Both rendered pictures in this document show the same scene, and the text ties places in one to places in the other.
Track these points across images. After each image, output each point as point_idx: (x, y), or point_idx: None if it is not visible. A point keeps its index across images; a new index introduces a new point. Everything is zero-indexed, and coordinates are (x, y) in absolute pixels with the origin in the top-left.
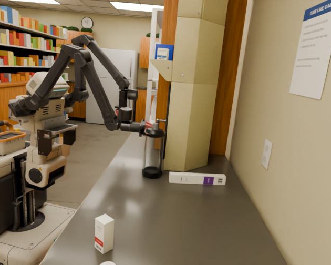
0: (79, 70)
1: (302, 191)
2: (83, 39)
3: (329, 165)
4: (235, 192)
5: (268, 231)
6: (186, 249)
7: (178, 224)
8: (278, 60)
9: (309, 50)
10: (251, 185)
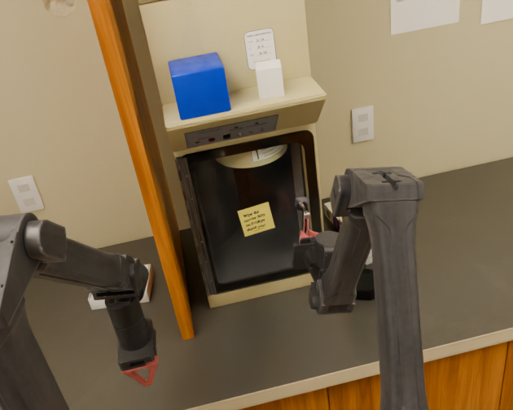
0: (64, 407)
1: (457, 107)
2: (50, 237)
3: (486, 67)
4: None
5: (431, 175)
6: None
7: (485, 225)
8: (335, 3)
9: None
10: (330, 186)
